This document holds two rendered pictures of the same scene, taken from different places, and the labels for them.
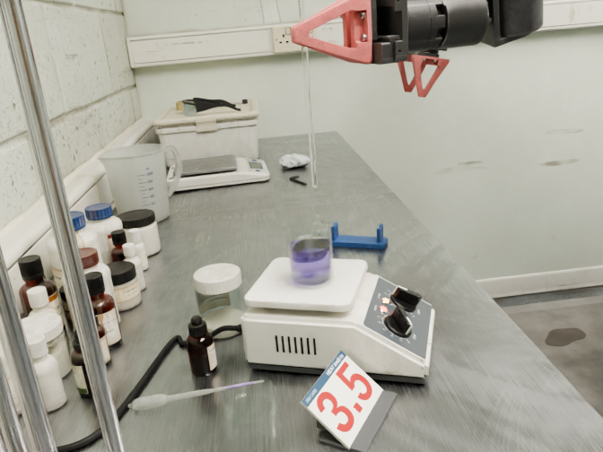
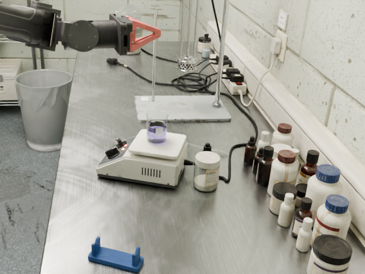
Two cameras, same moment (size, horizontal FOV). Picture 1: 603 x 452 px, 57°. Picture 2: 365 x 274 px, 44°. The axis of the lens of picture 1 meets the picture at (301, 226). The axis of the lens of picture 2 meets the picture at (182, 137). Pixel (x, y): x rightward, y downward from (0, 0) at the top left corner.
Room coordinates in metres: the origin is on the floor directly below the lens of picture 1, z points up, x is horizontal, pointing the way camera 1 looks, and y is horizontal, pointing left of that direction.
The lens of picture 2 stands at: (1.55, -0.06, 1.34)
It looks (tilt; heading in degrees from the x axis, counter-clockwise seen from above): 27 degrees down; 173
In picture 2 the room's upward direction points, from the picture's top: 4 degrees clockwise
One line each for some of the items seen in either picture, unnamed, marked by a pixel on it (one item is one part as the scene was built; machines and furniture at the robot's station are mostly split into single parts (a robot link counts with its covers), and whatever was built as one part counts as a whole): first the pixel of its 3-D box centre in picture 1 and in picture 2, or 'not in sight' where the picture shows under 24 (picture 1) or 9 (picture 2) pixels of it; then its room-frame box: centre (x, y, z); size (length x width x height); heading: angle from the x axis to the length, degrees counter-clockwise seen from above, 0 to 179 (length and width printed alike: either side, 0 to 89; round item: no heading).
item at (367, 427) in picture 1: (351, 398); not in sight; (0.45, -0.03, 0.77); 0.09 x 0.06 x 0.04; 151
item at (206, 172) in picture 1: (218, 170); not in sight; (1.45, 0.21, 0.77); 0.26 x 0.19 x 0.05; 97
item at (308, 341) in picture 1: (333, 317); (147, 157); (0.58, -0.03, 0.79); 0.22 x 0.13 x 0.08; 73
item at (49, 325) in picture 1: (41, 350); (279, 159); (0.57, 0.31, 0.78); 0.06 x 0.06 x 0.07
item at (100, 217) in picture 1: (104, 239); (331, 224); (0.87, 0.32, 0.81); 0.06 x 0.06 x 0.11
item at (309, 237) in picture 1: (311, 251); (156, 126); (0.58, -0.01, 0.87); 0.06 x 0.05 x 0.08; 39
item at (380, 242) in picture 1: (356, 235); (115, 253); (0.90, -0.09, 0.77); 0.10 x 0.03 x 0.04; 68
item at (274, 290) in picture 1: (309, 282); (158, 143); (0.58, 0.00, 0.83); 0.12 x 0.12 x 0.01; 73
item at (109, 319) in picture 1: (99, 310); (266, 165); (0.63, 0.26, 0.80); 0.04 x 0.04 x 0.10
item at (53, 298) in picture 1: (39, 297); (309, 172); (0.67, 0.35, 0.80); 0.04 x 0.04 x 0.11
